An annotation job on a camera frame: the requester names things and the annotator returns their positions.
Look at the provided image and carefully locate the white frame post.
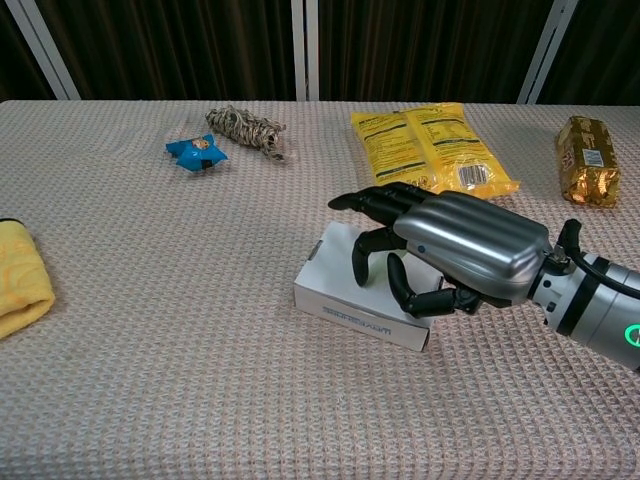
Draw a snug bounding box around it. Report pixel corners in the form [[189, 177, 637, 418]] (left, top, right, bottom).
[[4, 0, 81, 100], [517, 0, 579, 105], [291, 0, 320, 101]]

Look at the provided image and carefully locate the gold foil packet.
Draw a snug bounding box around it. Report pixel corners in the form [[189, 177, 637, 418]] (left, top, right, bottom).
[[556, 115, 621, 208]]

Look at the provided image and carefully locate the woven straw rope bundle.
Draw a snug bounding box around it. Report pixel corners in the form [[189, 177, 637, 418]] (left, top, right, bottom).
[[204, 104, 287, 162]]

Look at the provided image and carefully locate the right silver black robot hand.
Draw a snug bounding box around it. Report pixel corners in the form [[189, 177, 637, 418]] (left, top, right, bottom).
[[327, 181, 554, 319]]

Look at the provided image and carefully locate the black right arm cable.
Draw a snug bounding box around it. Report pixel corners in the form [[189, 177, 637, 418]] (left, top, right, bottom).
[[557, 218, 640, 290]]

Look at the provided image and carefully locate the yellow and black microfiber cloth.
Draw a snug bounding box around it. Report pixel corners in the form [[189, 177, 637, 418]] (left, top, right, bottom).
[[0, 217, 56, 341]]

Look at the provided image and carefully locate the dark pleated curtain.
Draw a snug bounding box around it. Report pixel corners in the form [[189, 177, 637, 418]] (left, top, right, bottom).
[[0, 0, 640, 105]]

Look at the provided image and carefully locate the yellow snack bag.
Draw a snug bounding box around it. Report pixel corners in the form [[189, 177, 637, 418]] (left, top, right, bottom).
[[350, 102, 521, 200]]

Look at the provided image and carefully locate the pink waffle tablecloth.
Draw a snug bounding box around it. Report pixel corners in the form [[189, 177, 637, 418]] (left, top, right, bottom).
[[0, 98, 640, 480]]

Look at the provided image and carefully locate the blue snack packet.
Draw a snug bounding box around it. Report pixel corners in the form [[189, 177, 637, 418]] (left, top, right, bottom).
[[165, 133, 230, 176]]

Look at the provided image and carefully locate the white cardboard box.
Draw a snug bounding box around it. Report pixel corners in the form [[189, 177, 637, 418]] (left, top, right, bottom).
[[293, 221, 446, 352]]

